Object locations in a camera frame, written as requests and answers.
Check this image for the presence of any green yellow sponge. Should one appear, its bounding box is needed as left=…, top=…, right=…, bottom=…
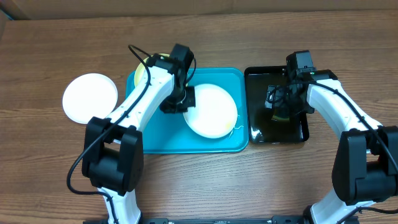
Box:
left=272, top=110, right=290, bottom=122

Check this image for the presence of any white plate with stain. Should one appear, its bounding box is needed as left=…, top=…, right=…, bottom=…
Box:
left=183, top=83, right=238, bottom=139

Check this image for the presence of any yellow-green plate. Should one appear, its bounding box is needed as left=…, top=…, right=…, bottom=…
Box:
left=134, top=54, right=170, bottom=86

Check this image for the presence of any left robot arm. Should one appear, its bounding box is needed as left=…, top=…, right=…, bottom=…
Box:
left=76, top=44, right=196, bottom=223

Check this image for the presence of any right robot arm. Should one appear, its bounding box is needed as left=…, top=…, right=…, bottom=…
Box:
left=266, top=68, right=397, bottom=223

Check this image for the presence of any black water tray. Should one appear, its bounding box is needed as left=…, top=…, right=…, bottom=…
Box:
left=244, top=65, right=310, bottom=144

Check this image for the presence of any blue plastic tray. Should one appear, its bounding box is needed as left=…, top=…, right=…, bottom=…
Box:
left=142, top=68, right=249, bottom=154

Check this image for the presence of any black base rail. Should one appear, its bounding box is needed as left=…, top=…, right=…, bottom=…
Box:
left=83, top=215, right=312, bottom=224

